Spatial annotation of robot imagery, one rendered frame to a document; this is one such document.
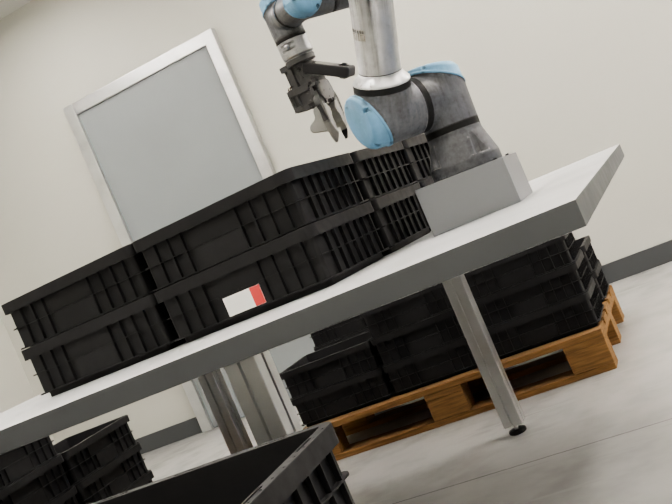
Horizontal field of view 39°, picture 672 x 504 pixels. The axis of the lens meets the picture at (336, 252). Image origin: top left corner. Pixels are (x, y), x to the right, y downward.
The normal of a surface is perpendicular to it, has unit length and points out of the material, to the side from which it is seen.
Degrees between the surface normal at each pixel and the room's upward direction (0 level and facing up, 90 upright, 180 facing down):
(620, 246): 90
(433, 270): 90
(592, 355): 90
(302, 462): 90
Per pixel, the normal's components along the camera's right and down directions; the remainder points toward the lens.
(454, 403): -0.32, 0.15
